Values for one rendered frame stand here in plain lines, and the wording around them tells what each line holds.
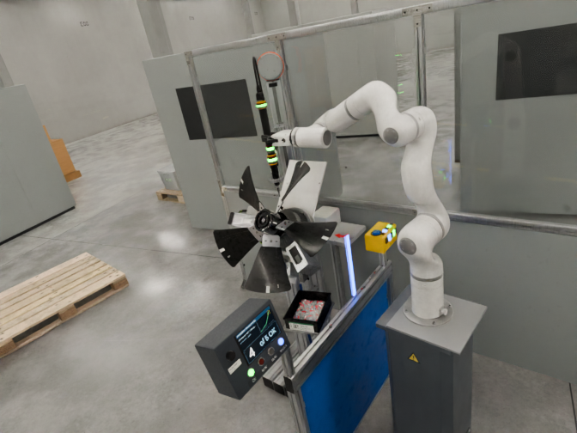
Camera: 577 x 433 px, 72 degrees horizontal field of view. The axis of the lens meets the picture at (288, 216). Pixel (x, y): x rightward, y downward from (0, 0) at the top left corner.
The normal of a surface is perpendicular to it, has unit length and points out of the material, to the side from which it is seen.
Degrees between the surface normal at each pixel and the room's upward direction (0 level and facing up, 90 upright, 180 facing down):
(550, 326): 90
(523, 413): 0
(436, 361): 90
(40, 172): 90
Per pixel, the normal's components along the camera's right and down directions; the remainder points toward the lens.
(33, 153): 0.88, 0.04
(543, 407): -0.17, -0.90
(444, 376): 0.07, 0.40
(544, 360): -0.60, 0.43
